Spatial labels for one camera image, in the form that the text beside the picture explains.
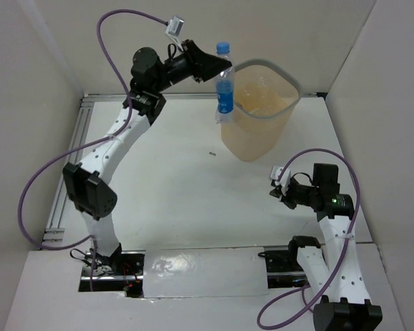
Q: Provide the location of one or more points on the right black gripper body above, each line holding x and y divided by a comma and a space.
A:
302, 193

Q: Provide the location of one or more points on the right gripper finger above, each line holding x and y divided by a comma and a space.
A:
276, 193
289, 202

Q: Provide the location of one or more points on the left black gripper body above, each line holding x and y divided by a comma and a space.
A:
193, 61

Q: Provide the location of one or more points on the blue cap labelled bottle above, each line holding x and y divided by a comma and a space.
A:
224, 83

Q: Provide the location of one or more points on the clear bottle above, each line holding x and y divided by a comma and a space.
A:
257, 94

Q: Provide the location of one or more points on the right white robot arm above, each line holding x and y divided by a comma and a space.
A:
333, 270

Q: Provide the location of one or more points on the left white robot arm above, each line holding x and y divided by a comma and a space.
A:
88, 182

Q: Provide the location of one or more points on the beige mesh waste bin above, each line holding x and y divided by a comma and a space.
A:
250, 134

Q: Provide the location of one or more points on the white front cover panel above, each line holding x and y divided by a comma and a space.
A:
212, 272

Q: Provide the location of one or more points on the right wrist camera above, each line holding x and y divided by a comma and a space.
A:
281, 178

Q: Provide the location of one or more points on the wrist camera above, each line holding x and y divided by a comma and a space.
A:
281, 178
173, 30

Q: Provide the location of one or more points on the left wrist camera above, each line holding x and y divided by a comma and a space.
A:
173, 30

